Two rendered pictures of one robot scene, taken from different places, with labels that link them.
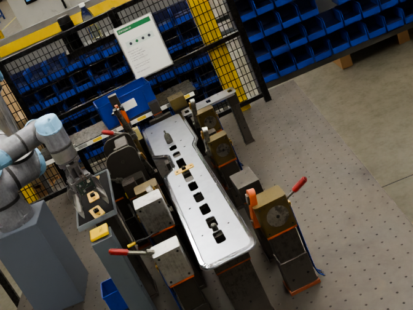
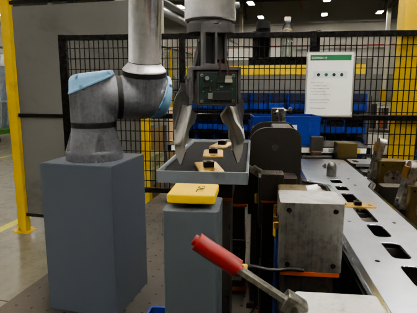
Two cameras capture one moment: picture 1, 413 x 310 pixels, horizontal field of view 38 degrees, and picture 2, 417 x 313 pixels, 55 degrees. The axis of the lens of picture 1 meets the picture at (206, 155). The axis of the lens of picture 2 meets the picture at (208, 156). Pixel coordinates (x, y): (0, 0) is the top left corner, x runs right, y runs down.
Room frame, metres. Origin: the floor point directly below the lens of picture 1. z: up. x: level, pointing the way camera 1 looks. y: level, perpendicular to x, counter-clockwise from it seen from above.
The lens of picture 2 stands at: (1.19, 0.30, 1.29)
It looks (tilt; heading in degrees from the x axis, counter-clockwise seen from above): 10 degrees down; 10
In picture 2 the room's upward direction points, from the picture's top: straight up
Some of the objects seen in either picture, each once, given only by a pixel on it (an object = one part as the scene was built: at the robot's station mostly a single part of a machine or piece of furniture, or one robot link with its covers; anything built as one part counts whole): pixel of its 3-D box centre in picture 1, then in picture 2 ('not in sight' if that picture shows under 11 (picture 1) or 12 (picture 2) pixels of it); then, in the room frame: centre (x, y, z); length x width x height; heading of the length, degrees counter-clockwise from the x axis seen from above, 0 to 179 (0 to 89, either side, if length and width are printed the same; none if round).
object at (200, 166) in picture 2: (96, 210); (208, 164); (1.81, 0.41, 1.17); 0.08 x 0.04 x 0.01; 18
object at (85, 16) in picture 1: (89, 21); (286, 38); (3.29, 0.27, 1.53); 0.07 x 0.07 x 0.20
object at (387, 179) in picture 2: (219, 140); (390, 209); (2.61, -0.09, 0.87); 0.12 x 0.07 x 0.35; 94
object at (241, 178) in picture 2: (94, 197); (213, 156); (1.94, 0.43, 1.16); 0.37 x 0.14 x 0.02; 4
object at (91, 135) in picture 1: (118, 122); (265, 145); (3.08, 0.36, 1.02); 0.90 x 0.22 x 0.03; 94
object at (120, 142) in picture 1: (141, 192); (271, 212); (2.28, 0.32, 0.95); 0.18 x 0.13 x 0.49; 4
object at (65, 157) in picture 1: (65, 154); (212, 10); (1.79, 0.40, 1.40); 0.08 x 0.08 x 0.05
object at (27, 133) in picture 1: (35, 133); not in sight; (1.87, 0.47, 1.48); 0.11 x 0.11 x 0.08; 30
